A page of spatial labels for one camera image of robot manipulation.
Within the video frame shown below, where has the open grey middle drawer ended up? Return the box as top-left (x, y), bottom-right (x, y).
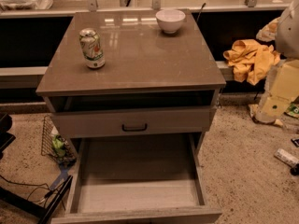
top-left (50, 133), bottom-right (221, 224)

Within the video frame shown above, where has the grey top drawer with handle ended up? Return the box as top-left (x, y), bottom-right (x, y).
top-left (51, 106), bottom-right (216, 138)

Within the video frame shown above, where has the white ceramic bowl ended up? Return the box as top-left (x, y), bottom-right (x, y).
top-left (156, 9), bottom-right (186, 34)

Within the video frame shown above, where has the black cable on floor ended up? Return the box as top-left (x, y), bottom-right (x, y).
top-left (0, 174), bottom-right (68, 211)

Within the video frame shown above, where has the wire mesh basket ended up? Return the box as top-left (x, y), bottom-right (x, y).
top-left (41, 115), bottom-right (77, 167)

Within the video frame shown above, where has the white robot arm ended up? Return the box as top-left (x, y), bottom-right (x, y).
top-left (254, 0), bottom-right (299, 123)

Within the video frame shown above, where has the black metal stand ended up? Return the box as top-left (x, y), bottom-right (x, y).
top-left (0, 175), bottom-right (73, 224)

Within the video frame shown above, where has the green snack packet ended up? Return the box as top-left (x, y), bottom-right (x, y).
top-left (285, 104), bottom-right (299, 119)

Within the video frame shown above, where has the white wrapped bar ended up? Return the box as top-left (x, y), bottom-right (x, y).
top-left (274, 148), bottom-right (299, 167)

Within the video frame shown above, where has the black object left edge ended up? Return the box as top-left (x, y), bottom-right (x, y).
top-left (0, 113), bottom-right (16, 160)

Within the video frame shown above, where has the green snack bag in basket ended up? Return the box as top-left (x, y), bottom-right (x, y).
top-left (52, 135), bottom-right (65, 157)

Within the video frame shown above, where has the yellow crumpled cloth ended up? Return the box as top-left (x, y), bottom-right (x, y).
top-left (223, 39), bottom-right (280, 86)

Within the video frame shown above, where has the grey drawer cabinet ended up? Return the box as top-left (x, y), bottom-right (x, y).
top-left (36, 8), bottom-right (227, 224)

